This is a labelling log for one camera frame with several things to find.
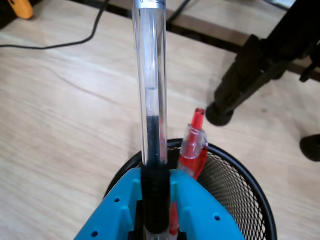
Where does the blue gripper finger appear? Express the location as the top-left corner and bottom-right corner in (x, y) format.
(73, 167), (143, 240)
(169, 168), (248, 240)

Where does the red retractable pen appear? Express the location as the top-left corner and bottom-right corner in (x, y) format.
(168, 107), (210, 240)

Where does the clear pen with black cap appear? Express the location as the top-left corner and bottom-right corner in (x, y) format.
(131, 0), (172, 240)

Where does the black mesh pen holder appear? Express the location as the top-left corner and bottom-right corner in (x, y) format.
(103, 138), (278, 240)

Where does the wooden background desk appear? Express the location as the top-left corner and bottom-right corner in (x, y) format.
(99, 0), (320, 83)

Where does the orange game controller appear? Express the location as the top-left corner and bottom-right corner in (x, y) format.
(6, 0), (34, 20)

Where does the black camera tripod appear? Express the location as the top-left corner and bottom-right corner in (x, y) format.
(204, 0), (320, 162)

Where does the thin black table cable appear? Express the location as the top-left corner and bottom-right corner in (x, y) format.
(0, 0), (111, 50)

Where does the black monitor cable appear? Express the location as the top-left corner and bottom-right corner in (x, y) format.
(168, 0), (192, 23)

